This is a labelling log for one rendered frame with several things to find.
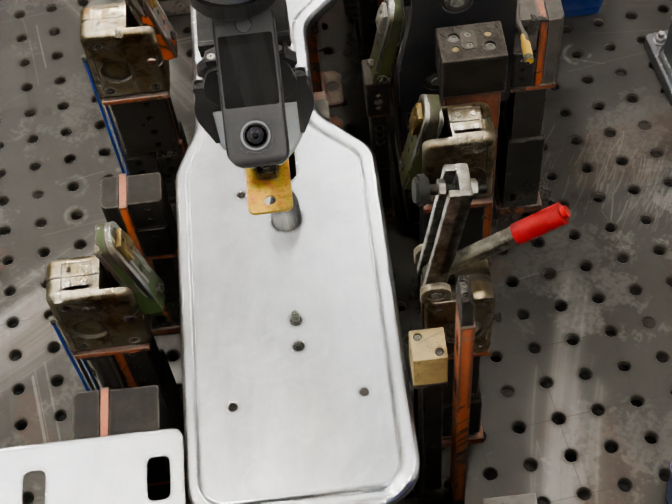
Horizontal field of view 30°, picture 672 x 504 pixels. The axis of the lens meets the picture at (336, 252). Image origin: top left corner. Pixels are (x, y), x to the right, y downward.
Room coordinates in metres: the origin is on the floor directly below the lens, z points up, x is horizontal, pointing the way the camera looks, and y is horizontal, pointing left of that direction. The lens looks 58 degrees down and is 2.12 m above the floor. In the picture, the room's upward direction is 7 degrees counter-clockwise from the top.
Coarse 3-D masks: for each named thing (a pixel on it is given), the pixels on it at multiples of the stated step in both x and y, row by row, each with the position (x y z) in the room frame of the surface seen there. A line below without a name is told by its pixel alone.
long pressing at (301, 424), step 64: (320, 0) 1.07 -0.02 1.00; (320, 128) 0.87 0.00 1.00; (192, 192) 0.81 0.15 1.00; (320, 192) 0.79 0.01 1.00; (192, 256) 0.72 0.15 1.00; (256, 256) 0.72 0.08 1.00; (320, 256) 0.71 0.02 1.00; (384, 256) 0.69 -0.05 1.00; (192, 320) 0.65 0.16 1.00; (256, 320) 0.64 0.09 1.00; (320, 320) 0.63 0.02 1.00; (384, 320) 0.62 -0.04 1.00; (192, 384) 0.58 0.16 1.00; (256, 384) 0.57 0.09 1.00; (320, 384) 0.56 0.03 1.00; (384, 384) 0.55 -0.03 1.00; (192, 448) 0.51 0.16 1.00; (256, 448) 0.50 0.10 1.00; (320, 448) 0.49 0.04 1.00; (384, 448) 0.48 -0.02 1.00
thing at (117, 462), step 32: (0, 448) 0.53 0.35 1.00; (32, 448) 0.52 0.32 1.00; (64, 448) 0.52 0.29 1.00; (96, 448) 0.52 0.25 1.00; (128, 448) 0.51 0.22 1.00; (160, 448) 0.51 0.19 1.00; (0, 480) 0.50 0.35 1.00; (64, 480) 0.49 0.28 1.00; (96, 480) 0.48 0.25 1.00; (128, 480) 0.48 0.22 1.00
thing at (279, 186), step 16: (288, 160) 0.65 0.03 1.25; (256, 176) 0.63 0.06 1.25; (272, 176) 0.63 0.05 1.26; (288, 176) 0.63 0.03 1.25; (256, 192) 0.62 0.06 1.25; (272, 192) 0.61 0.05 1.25; (288, 192) 0.61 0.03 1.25; (256, 208) 0.60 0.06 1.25; (272, 208) 0.60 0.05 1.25; (288, 208) 0.60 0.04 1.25
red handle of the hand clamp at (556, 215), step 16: (544, 208) 0.64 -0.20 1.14; (560, 208) 0.63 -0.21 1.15; (512, 224) 0.64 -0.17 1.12; (528, 224) 0.63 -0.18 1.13; (544, 224) 0.62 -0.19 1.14; (560, 224) 0.62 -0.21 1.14; (480, 240) 0.64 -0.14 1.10; (496, 240) 0.63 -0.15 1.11; (512, 240) 0.62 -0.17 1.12; (528, 240) 0.62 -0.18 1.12; (464, 256) 0.63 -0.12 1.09; (480, 256) 0.62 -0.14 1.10
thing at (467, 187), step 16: (416, 176) 0.64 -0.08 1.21; (448, 176) 0.64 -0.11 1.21; (464, 176) 0.63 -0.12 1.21; (416, 192) 0.62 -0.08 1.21; (432, 192) 0.63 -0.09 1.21; (448, 192) 0.62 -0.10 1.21; (464, 192) 0.62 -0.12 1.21; (480, 192) 0.63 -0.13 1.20; (432, 208) 0.65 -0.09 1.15; (448, 208) 0.61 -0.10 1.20; (464, 208) 0.61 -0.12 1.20; (432, 224) 0.64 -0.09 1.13; (448, 224) 0.61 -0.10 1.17; (464, 224) 0.61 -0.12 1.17; (432, 240) 0.64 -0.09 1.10; (448, 240) 0.61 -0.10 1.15; (432, 256) 0.62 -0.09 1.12; (448, 256) 0.61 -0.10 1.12; (432, 272) 0.61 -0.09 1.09; (448, 272) 0.61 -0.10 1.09
